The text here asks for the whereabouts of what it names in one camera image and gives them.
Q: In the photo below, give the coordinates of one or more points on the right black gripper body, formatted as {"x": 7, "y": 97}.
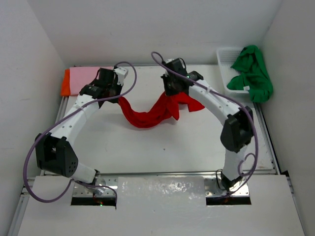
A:
{"x": 169, "y": 86}

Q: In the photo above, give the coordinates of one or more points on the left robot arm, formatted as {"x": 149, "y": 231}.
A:
{"x": 54, "y": 152}

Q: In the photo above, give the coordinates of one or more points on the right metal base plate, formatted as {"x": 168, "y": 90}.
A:
{"x": 214, "y": 188}

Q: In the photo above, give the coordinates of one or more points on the white plastic bin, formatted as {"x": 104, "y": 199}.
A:
{"x": 226, "y": 57}

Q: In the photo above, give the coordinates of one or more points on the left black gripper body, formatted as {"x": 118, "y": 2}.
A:
{"x": 114, "y": 88}

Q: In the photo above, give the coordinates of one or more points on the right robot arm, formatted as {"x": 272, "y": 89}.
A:
{"x": 237, "y": 131}

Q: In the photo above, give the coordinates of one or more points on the orange t shirt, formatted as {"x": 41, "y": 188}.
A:
{"x": 65, "y": 87}

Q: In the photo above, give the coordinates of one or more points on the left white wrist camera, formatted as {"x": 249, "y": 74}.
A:
{"x": 121, "y": 75}

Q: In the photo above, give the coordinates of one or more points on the metal base plate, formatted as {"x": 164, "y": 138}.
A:
{"x": 98, "y": 188}
{"x": 214, "y": 188}

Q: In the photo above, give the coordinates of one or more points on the green t shirt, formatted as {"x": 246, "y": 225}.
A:
{"x": 252, "y": 74}

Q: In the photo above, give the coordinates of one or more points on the pink t shirt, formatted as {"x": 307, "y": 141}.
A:
{"x": 81, "y": 76}

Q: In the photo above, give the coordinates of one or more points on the red t shirt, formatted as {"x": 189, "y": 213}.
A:
{"x": 165, "y": 107}

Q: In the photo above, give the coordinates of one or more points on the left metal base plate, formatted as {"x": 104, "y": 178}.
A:
{"x": 98, "y": 188}

